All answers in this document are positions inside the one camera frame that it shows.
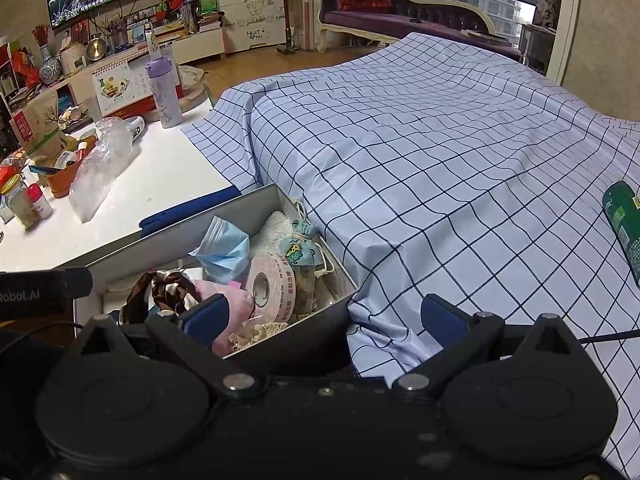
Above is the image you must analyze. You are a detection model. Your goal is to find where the white tape roll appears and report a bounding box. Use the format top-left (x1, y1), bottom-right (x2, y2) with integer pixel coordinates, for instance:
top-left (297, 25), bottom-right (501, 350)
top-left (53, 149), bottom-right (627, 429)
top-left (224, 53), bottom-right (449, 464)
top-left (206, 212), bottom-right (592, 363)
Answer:
top-left (245, 252), bottom-right (298, 326)

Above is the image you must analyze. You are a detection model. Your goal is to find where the clear plastic bag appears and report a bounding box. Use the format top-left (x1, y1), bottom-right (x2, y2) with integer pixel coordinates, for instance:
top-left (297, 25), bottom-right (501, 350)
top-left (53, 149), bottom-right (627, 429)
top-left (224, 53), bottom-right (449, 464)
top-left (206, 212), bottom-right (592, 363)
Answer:
top-left (68, 116), bottom-right (135, 224)

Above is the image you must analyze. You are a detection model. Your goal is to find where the blue white vase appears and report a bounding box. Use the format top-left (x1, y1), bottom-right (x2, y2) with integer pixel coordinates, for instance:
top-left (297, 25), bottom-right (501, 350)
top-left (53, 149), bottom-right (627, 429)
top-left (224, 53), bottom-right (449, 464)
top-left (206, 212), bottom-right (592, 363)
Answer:
top-left (39, 44), bottom-right (62, 86)

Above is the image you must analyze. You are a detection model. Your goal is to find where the blue face mask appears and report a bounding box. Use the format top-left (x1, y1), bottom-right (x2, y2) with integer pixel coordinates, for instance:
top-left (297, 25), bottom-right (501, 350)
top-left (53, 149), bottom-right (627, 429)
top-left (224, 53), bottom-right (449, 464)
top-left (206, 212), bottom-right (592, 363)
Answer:
top-left (188, 216), bottom-right (251, 286)

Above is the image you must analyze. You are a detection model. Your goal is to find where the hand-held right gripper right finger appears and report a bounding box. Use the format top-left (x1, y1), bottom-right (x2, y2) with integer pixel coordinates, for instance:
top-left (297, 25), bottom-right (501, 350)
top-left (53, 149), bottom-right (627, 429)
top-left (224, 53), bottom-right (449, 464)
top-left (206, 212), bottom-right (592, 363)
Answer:
top-left (391, 294), bottom-right (581, 394)

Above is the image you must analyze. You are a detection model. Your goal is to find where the white drawer cabinet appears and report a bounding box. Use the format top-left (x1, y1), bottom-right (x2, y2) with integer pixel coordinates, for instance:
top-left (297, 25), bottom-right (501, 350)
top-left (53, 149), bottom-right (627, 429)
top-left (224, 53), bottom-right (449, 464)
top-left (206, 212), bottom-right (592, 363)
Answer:
top-left (215, 0), bottom-right (288, 56)

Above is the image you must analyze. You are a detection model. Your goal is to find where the checked bed sheet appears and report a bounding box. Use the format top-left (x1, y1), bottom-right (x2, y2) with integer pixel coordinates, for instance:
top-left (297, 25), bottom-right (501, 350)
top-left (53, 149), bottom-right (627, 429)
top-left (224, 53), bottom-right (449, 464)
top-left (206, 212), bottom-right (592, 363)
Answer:
top-left (181, 32), bottom-right (640, 476)

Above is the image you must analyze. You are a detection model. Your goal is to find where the purple chaise sofa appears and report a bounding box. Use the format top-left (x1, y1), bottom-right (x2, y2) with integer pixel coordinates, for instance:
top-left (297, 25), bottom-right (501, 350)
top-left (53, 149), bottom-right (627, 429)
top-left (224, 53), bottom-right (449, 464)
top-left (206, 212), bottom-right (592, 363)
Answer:
top-left (314, 0), bottom-right (521, 58)

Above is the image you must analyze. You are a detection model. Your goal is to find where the white towel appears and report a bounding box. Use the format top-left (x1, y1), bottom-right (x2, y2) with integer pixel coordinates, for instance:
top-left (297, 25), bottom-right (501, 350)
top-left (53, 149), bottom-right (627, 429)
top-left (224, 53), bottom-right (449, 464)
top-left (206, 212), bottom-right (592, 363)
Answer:
top-left (247, 210), bottom-right (296, 261)

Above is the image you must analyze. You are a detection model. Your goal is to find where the orange tray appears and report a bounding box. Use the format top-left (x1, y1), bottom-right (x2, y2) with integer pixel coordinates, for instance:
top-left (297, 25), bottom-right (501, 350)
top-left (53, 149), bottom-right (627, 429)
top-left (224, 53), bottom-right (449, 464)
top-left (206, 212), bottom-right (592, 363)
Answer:
top-left (44, 136), bottom-right (101, 199)

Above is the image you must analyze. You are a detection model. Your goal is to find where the white bottle red cap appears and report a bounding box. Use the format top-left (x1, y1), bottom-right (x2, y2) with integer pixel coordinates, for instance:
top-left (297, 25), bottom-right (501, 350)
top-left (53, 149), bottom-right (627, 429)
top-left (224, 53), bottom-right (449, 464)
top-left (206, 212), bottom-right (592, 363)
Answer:
top-left (26, 183), bottom-right (54, 220)

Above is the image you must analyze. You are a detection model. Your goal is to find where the beige knitted item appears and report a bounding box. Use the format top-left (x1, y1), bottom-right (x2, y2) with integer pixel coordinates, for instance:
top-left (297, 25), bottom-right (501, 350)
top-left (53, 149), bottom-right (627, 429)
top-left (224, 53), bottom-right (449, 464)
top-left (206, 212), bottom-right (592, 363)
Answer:
top-left (227, 320), bottom-right (288, 351)

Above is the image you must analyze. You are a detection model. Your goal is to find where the drawstring pouch frog print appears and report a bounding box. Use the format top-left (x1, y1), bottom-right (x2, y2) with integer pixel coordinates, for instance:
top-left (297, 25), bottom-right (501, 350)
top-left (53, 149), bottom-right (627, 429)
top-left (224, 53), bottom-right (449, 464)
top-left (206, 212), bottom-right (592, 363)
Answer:
top-left (277, 202), bottom-right (336, 316)

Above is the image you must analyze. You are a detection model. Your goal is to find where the white cardboard box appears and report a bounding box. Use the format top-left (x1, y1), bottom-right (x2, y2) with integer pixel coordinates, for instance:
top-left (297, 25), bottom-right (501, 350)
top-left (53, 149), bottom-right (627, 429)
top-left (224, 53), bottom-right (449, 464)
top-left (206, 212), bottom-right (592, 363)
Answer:
top-left (74, 182), bottom-right (360, 361)

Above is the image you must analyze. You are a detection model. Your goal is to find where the stick vacuum cleaner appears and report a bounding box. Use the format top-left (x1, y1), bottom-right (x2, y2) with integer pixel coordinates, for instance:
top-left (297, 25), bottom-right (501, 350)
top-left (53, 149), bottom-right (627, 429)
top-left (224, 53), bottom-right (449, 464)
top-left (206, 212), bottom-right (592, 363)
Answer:
top-left (276, 0), bottom-right (303, 56)

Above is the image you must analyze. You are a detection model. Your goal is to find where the pink soft cloth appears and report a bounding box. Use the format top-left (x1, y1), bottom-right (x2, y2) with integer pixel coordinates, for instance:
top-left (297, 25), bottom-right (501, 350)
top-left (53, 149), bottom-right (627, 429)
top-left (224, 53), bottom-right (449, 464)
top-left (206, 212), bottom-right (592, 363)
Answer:
top-left (192, 280), bottom-right (256, 358)

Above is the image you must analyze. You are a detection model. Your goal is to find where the purple drinking bottle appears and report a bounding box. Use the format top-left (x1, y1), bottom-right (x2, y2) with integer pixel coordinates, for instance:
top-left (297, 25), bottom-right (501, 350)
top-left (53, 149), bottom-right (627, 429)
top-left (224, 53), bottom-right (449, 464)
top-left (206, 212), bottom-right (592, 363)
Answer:
top-left (145, 56), bottom-right (184, 129)

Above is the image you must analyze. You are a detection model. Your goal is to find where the brown paper bag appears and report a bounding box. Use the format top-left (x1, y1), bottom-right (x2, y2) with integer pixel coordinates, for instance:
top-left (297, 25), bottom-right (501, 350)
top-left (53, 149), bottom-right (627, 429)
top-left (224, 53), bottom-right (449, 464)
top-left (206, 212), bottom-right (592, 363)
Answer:
top-left (10, 91), bottom-right (68, 156)

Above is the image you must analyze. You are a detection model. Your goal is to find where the glass jar yellow lid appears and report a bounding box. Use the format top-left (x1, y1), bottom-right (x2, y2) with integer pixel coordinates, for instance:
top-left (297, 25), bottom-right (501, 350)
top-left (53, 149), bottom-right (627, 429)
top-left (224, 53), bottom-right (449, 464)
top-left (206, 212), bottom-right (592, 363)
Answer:
top-left (1, 174), bottom-right (41, 231)

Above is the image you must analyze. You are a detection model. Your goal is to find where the desk calendar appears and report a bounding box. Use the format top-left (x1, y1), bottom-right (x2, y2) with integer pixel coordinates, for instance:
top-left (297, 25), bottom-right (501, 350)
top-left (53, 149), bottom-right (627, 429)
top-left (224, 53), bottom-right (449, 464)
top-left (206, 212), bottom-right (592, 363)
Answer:
top-left (91, 65), bottom-right (161, 118)

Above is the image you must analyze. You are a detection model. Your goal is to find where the green can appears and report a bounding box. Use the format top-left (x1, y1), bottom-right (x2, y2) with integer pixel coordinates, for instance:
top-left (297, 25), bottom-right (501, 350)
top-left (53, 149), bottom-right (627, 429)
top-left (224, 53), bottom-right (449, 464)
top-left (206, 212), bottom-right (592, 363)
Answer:
top-left (601, 180), bottom-right (640, 288)

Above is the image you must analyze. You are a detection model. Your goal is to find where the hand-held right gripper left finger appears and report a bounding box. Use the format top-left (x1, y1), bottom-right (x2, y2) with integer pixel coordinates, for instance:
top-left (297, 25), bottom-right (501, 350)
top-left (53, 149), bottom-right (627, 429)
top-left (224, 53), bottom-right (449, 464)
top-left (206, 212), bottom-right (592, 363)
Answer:
top-left (75, 294), bottom-right (263, 396)

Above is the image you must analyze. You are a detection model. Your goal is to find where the white television stand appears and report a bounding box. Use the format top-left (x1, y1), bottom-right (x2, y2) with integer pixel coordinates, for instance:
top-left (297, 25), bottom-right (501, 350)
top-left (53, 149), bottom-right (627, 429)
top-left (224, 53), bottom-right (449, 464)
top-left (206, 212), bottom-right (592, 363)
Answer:
top-left (50, 27), bottom-right (226, 106)

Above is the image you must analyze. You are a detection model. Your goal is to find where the brown white patterned scarf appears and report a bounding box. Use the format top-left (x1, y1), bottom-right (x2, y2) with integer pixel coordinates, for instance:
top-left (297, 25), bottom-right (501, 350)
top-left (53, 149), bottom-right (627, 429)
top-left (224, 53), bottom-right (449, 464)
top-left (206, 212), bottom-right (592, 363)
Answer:
top-left (120, 269), bottom-right (201, 323)

